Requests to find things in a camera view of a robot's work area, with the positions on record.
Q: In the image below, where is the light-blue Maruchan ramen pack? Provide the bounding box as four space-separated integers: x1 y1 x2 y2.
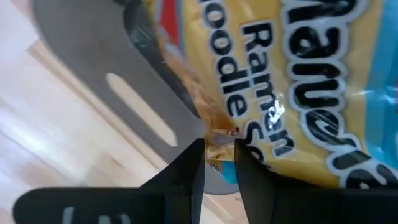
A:
124 0 398 195

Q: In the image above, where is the dark grey plastic bin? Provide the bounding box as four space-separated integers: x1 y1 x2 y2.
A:
29 0 208 164

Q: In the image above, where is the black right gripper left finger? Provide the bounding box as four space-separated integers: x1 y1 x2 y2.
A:
12 138 206 224

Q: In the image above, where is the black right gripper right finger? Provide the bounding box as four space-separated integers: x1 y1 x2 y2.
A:
233 138 398 224

